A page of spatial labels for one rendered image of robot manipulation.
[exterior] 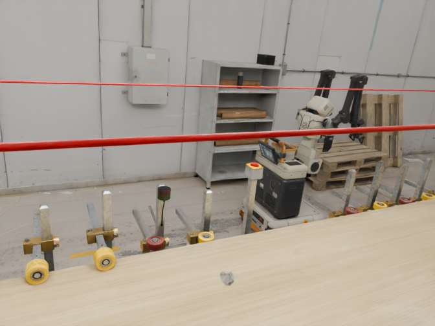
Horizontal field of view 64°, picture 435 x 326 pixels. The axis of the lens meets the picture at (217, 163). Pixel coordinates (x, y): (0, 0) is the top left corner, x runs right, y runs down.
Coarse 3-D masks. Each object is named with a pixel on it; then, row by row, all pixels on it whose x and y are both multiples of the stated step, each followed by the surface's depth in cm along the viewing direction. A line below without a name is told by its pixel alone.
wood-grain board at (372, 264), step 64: (192, 256) 158; (256, 256) 163; (320, 256) 167; (384, 256) 172; (0, 320) 116; (64, 320) 118; (128, 320) 120; (192, 320) 123; (256, 320) 126; (320, 320) 128; (384, 320) 131
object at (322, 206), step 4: (308, 196) 252; (312, 196) 252; (312, 200) 248; (316, 200) 246; (316, 204) 245; (320, 204) 241; (324, 204) 240; (324, 208) 238; (328, 208) 235; (328, 212) 235
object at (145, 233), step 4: (132, 212) 203; (136, 212) 199; (136, 216) 195; (140, 216) 196; (136, 220) 195; (140, 220) 192; (140, 224) 187; (144, 224) 188; (140, 228) 186; (144, 228) 184; (144, 232) 181; (148, 232) 181; (144, 236) 179; (148, 236) 178
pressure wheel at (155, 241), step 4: (152, 236) 169; (156, 236) 170; (148, 240) 166; (152, 240) 167; (156, 240) 166; (160, 240) 167; (148, 244) 164; (152, 244) 163; (156, 244) 163; (160, 244) 164; (148, 248) 165; (152, 248) 164; (156, 248) 164; (160, 248) 165
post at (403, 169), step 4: (404, 164) 243; (400, 168) 244; (404, 168) 241; (400, 172) 244; (404, 172) 242; (400, 176) 244; (404, 176) 243; (400, 180) 244; (404, 180) 245; (396, 184) 247; (400, 184) 245; (396, 188) 248; (400, 188) 247; (396, 192) 248; (400, 192) 248; (392, 196) 251; (396, 196) 248; (392, 200) 251; (396, 200) 249
